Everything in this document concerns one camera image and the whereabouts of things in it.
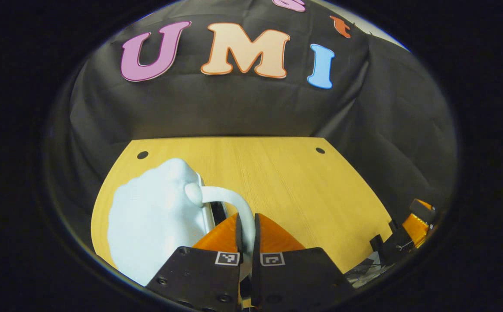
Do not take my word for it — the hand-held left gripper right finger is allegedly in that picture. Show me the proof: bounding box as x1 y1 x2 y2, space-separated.
250 212 354 312

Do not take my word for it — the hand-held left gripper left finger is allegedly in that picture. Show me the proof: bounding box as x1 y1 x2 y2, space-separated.
146 213 244 312

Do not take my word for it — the light blue suitcase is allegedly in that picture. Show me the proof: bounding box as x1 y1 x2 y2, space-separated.
107 158 256 287

